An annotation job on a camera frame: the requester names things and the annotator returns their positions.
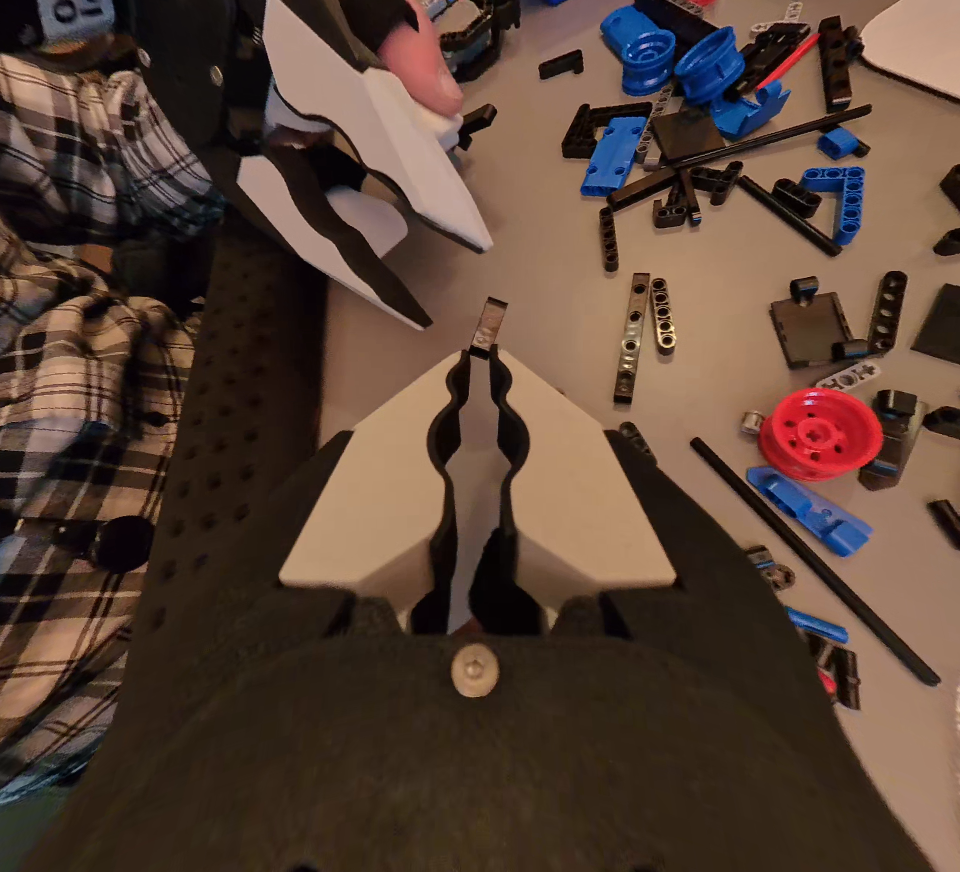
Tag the grey desk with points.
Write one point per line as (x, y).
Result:
(525, 211)

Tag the person's plaid shirt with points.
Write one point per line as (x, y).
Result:
(60, 437)

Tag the black three-hole connector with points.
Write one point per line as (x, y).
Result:
(716, 181)

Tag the person's left forearm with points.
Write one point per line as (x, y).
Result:
(75, 136)

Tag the red axle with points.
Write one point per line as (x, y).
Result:
(787, 61)

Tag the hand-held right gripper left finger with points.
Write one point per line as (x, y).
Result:
(360, 512)

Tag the long black axle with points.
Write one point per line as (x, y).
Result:
(817, 564)
(780, 135)

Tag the black open frame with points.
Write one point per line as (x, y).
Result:
(581, 129)

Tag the white book stand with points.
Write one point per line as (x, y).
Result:
(922, 39)

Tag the black connector with blue pin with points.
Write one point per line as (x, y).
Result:
(487, 328)

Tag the person's left hand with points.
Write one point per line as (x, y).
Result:
(427, 69)

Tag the light grey small bush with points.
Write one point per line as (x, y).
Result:
(753, 422)

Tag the blue flat panel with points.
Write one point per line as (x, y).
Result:
(611, 159)

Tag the blue wheel rim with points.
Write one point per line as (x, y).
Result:
(649, 65)
(709, 65)

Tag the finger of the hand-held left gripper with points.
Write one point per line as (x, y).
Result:
(300, 219)
(360, 114)

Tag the blue curved panel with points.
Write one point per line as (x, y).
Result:
(622, 28)
(810, 512)

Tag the black angled beam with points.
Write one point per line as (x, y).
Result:
(949, 241)
(943, 422)
(952, 189)

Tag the grey long holed beam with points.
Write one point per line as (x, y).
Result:
(656, 129)

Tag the red wheel rim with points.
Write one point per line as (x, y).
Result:
(821, 437)

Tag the blue short connector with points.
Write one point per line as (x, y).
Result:
(840, 142)

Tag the long black holed beam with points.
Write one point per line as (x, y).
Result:
(632, 339)
(675, 16)

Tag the medium black axle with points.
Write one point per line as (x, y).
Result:
(825, 241)

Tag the blue fender piece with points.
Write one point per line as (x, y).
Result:
(750, 114)

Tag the black flat plate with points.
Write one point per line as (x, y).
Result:
(641, 190)

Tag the black five-hole beam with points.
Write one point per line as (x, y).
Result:
(609, 238)

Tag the grey black chassis assembly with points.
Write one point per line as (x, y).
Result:
(480, 24)

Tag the black perforated panel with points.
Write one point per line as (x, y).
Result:
(240, 362)

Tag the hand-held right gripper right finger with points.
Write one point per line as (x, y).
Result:
(592, 512)

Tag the black rectangular frame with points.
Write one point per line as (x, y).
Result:
(765, 61)

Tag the black small brick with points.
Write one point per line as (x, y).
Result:
(561, 65)

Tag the short black holed beam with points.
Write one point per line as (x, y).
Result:
(795, 196)
(889, 313)

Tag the blue angled beam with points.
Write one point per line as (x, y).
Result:
(847, 211)

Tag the black elbow connector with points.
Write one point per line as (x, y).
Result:
(946, 523)

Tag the black bent connector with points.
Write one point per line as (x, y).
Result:
(671, 211)

